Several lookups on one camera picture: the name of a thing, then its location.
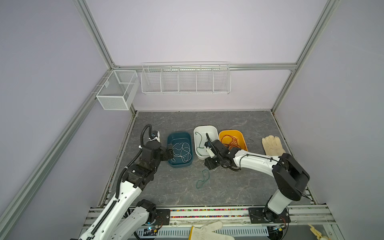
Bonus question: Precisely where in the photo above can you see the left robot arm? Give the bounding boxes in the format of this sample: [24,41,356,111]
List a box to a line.
[80,124,173,240]

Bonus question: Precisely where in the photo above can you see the beige work glove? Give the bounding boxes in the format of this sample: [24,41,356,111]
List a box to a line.
[262,135,286,156]

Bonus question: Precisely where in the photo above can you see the small cream object front right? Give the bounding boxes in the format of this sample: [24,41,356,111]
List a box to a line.
[308,225,330,240]

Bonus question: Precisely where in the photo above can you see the yellow plastic bin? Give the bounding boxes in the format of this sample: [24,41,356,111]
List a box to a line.
[219,130,248,151]

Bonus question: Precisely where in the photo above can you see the white mesh box basket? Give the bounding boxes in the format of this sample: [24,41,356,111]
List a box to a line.
[96,70,140,111]

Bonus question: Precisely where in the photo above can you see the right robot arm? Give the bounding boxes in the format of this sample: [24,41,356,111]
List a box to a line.
[204,135,310,223]

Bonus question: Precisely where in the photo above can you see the white wire shelf basket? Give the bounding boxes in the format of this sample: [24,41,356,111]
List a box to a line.
[141,62,232,95]

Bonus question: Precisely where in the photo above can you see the dark teal plastic bin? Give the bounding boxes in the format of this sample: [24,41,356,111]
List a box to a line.
[167,132,194,168]

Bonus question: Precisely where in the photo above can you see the white plastic bin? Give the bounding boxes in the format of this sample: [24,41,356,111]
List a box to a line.
[193,126,219,160]

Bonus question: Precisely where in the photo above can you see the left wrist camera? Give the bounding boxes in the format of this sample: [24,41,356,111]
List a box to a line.
[150,131,161,143]

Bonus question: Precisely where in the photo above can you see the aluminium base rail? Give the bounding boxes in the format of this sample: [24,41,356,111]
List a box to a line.
[163,205,336,227]

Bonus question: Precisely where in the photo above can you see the white glove at front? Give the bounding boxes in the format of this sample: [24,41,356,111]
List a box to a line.
[189,221,235,240]

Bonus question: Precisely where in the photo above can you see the red cable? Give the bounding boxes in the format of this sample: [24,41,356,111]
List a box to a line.
[223,134,244,151]

